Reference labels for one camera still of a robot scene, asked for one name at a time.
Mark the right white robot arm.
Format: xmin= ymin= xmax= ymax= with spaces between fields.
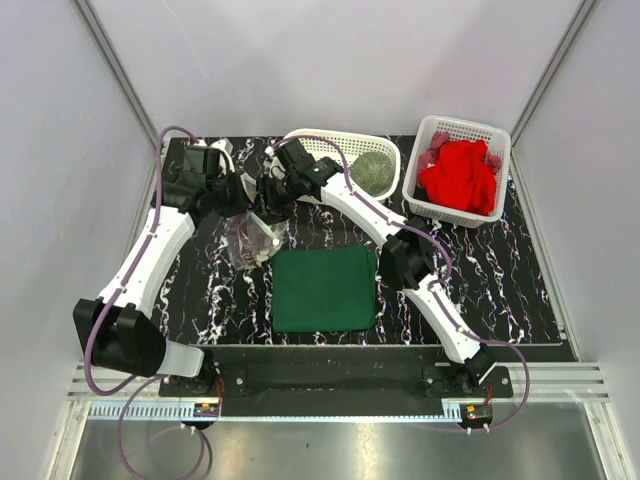
xmin=258 ymin=135 xmax=496 ymax=397

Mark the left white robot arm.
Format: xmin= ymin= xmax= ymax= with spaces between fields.
xmin=72 ymin=139 xmax=247 ymax=396

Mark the red cloth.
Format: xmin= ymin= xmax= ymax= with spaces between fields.
xmin=417 ymin=144 xmax=497 ymax=216

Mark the white oval perforated basket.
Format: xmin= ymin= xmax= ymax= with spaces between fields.
xmin=285 ymin=128 xmax=401 ymax=203

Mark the pink cloth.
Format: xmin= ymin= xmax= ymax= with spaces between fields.
xmin=417 ymin=132 xmax=502 ymax=174

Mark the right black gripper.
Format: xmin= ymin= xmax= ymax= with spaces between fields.
xmin=245 ymin=174 xmax=301 ymax=230

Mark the green fake melon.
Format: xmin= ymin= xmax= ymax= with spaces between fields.
xmin=349 ymin=152 xmax=395 ymax=197

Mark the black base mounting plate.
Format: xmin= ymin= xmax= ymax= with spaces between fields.
xmin=159 ymin=345 xmax=514 ymax=420

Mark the clear zip top bag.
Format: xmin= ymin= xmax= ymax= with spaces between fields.
xmin=224 ymin=213 xmax=288 ymax=265

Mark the red fake grape bunch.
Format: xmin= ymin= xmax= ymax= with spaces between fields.
xmin=226 ymin=213 xmax=263 ymax=270

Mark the white rectangular perforated basket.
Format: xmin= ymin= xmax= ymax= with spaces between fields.
xmin=402 ymin=115 xmax=511 ymax=228

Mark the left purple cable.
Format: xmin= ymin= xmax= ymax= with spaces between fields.
xmin=82 ymin=125 xmax=216 ymax=480

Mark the folded green cloth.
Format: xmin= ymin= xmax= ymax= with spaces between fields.
xmin=271 ymin=246 xmax=377 ymax=333

